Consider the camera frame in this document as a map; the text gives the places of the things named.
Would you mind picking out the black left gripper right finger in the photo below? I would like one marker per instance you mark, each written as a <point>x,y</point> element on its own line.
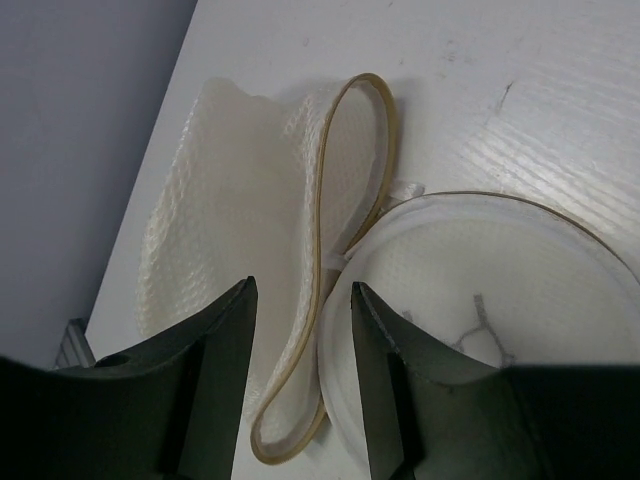
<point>431,412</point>

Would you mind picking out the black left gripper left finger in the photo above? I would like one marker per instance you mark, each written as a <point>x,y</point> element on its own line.
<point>167,408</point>

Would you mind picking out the aluminium mounting rail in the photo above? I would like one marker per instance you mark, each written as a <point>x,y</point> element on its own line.
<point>74,350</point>

